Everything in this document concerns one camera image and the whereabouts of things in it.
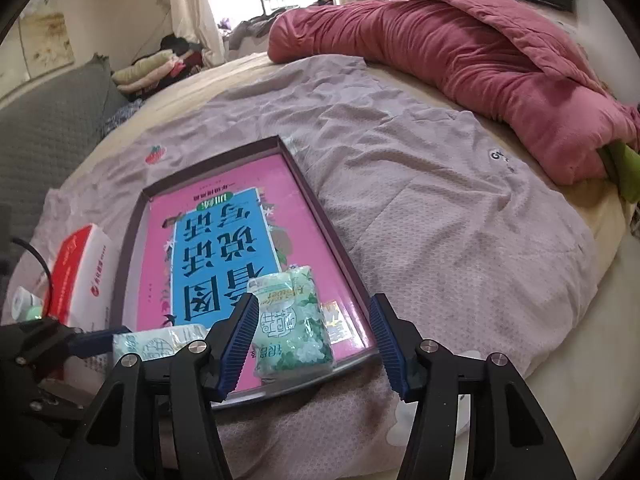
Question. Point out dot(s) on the grey quilted headboard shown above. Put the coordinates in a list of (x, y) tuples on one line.
[(46, 133)]

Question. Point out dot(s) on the left cream curtain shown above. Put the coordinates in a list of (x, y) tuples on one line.
[(194, 21)]

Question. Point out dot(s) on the purple strawberry print blanket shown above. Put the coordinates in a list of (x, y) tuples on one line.
[(464, 239)]

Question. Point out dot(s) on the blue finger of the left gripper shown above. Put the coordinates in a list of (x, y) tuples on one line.
[(95, 343)]

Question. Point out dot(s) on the white round tin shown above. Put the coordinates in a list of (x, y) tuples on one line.
[(26, 306)]

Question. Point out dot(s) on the pink book tray box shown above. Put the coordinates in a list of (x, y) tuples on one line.
[(198, 237)]

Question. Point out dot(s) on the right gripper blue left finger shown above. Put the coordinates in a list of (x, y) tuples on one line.
[(241, 328)]

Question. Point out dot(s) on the pink red quilt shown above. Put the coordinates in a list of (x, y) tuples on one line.
[(498, 58)]

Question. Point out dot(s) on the blue patterned cloth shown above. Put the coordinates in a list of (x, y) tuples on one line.
[(121, 115)]

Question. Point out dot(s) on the clothes pile on sill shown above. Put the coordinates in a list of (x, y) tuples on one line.
[(256, 27)]

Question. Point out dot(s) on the wall painting panels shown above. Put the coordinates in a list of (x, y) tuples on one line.
[(36, 44)]

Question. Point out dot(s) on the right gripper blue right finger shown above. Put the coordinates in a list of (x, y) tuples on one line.
[(385, 327)]

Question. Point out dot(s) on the green pillow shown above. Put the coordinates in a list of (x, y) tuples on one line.
[(622, 165)]

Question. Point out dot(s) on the green tissue packet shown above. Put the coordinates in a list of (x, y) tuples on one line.
[(157, 344), (291, 338)]

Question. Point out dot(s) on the red tissue pack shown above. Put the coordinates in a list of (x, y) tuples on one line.
[(83, 278)]

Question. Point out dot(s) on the folded blankets stack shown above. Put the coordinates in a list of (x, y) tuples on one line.
[(146, 72)]

